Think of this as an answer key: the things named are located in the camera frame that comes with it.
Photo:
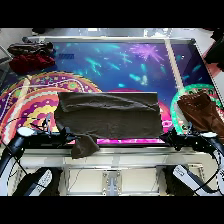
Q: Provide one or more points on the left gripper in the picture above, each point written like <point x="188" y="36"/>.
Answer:
<point x="66" y="137"/>

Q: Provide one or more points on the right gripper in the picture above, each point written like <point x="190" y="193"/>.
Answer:
<point x="169" y="138"/>

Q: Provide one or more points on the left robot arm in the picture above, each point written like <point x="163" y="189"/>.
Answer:
<point x="13" y="146"/>

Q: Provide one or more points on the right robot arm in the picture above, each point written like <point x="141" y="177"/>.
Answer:
<point x="210" y="140"/>

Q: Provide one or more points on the grey-brown shirt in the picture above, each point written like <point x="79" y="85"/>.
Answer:
<point x="110" y="115"/>

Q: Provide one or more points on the red garment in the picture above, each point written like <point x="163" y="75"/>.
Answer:
<point x="31" y="62"/>

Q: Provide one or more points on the dark brown garment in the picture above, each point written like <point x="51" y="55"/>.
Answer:
<point x="30" y="48"/>

